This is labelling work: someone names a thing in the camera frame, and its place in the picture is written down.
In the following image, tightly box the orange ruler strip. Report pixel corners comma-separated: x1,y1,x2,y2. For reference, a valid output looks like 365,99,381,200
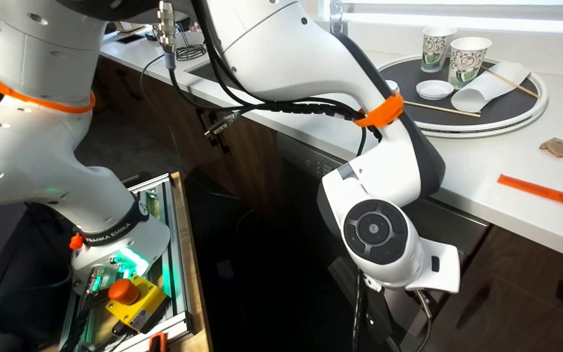
496,173,563,216

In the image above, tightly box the round black white-rimmed tray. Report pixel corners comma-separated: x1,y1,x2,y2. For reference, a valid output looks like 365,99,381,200
377,58,549,142

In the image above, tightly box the black cable bundle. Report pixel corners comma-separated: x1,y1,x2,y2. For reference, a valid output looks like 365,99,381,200
140,0,387,161

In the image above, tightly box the small white round bowl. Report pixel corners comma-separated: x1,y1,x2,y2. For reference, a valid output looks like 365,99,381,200
414,79,457,104

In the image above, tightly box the dark wooden counter cabinet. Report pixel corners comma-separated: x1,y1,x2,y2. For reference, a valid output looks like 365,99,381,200
89,58,285,222

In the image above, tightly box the small brown square tile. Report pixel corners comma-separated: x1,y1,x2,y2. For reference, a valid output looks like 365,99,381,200
537,136,563,161

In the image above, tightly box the patterned paper cup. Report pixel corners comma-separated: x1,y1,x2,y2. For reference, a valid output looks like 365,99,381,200
445,36,494,91
418,26,459,75

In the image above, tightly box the orange cable clamp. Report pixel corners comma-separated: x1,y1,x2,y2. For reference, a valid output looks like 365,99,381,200
353,91,406,130

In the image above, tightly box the yellow emergency stop box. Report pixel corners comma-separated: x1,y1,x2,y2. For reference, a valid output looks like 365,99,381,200
103,277,168,329

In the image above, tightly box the short black drawer handle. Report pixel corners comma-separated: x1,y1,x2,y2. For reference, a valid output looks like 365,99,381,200
455,282,492,329

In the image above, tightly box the plain white paper cup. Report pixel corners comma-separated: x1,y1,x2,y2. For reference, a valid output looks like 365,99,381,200
449,59,533,114

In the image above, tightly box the brown wooden drawer cabinet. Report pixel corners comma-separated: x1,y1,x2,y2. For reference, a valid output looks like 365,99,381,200
424,224,563,352

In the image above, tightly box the wooden stick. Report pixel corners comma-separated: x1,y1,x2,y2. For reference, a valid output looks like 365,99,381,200
484,67,539,101
402,99,484,122

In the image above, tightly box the wooden cart edge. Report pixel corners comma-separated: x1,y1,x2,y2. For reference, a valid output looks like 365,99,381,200
168,171,215,352

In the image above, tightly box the thin grey wrist cable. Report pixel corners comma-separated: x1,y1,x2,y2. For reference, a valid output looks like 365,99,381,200
412,290,433,352

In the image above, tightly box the white window frame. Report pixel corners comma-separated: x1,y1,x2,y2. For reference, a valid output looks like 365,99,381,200
328,0,563,36

